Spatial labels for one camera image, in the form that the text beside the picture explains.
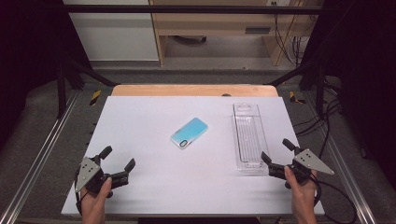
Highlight black horizontal frame bar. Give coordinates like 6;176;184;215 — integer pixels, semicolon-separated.
62;4;325;15

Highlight person's right hand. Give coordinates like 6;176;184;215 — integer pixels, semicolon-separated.
283;165;319;217

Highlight aluminium rail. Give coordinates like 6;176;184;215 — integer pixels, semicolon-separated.
0;90;81;224
302;91;378;224

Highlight dark curtain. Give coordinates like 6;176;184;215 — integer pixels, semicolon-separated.
300;0;396;190
0;0;94;150

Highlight bundle of hanging cables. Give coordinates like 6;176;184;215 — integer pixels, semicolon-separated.
272;1;316;67

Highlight clear plastic packaging tray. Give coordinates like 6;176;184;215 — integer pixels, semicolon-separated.
231;102;271;173

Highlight white board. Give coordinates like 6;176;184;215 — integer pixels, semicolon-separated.
61;95;325;217

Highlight black metal frame stand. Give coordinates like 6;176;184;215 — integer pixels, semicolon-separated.
263;59;327;117
56;57;121;119

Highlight black floor cables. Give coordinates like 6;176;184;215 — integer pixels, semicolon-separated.
293;77;344;182

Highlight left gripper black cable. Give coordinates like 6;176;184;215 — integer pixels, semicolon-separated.
74;169;90;217

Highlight light wooden desk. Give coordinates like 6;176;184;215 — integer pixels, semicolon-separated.
148;0;325;67

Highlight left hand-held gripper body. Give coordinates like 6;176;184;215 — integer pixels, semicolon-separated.
74;154;130;199

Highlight yellow black tape strip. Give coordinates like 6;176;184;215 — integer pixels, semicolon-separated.
89;90;103;107
288;91;308;105

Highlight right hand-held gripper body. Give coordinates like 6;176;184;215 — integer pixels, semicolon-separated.
267;147;335;189

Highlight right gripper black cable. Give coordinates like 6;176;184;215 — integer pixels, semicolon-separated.
307;172;359;224

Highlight grey desk label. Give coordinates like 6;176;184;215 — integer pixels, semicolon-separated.
244;26;272;35

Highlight white cabinet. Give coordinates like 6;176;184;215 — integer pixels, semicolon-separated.
62;0;161;63

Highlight wooden table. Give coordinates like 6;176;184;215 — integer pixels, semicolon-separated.
110;83;279;98

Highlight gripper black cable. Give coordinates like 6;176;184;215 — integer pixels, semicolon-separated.
307;172;359;224
74;169;90;217

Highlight person's left hand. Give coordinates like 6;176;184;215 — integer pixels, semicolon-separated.
79;176;113;218

